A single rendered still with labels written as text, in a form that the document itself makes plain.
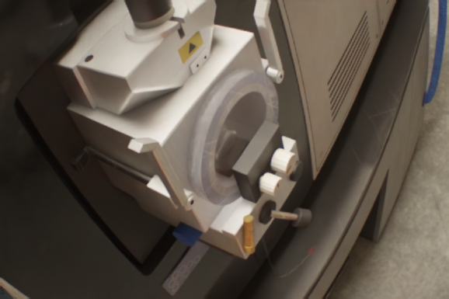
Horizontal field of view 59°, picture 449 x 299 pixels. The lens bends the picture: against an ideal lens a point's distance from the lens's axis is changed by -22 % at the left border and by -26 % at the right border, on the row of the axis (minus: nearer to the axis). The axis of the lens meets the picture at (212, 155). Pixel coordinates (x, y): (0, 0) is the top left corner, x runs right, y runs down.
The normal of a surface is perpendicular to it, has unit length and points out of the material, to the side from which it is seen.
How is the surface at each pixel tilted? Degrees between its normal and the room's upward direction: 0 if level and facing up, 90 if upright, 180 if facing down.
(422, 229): 0
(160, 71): 90
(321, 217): 0
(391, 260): 0
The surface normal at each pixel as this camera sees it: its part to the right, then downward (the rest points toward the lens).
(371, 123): -0.24, -0.59
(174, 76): 0.80, 0.33
